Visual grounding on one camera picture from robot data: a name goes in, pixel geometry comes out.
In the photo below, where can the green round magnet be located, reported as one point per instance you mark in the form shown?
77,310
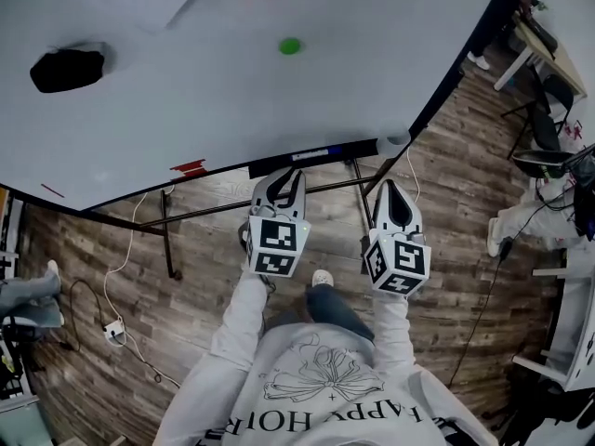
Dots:
289,45

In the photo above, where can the large white whiteboard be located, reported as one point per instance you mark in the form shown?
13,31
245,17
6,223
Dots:
325,86

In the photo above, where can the person's right forearm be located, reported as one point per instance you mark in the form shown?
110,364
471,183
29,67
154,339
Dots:
392,328

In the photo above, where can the thin red tape strip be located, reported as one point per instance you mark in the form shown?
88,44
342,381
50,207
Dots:
52,191

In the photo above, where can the clear plastic cup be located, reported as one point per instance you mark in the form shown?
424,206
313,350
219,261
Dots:
394,146

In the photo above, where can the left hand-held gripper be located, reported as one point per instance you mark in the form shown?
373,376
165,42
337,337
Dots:
279,240

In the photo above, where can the white printed sweatshirt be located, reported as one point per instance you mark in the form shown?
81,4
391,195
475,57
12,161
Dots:
325,388

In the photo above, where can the wooden table white legs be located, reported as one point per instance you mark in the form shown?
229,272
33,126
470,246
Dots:
562,63

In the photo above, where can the blue capped whiteboard marker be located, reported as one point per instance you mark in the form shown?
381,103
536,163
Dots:
316,154

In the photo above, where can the black folding chair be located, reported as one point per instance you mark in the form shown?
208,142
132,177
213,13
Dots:
544,123

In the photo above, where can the white desk frame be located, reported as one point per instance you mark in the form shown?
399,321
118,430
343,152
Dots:
574,323

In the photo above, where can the white floor power strip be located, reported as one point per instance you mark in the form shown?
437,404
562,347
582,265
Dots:
114,330

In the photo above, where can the pile of clear water bottles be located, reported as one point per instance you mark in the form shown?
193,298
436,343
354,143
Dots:
575,133

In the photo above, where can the person's left forearm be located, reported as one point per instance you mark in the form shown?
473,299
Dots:
241,318

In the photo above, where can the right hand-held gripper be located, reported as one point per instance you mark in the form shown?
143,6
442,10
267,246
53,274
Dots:
409,256

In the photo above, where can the person's right leg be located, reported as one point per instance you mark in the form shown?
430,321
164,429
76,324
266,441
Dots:
334,311

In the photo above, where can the black whiteboard eraser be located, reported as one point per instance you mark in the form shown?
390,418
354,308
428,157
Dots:
67,70

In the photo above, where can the person's right white shoe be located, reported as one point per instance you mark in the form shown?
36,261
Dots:
322,278

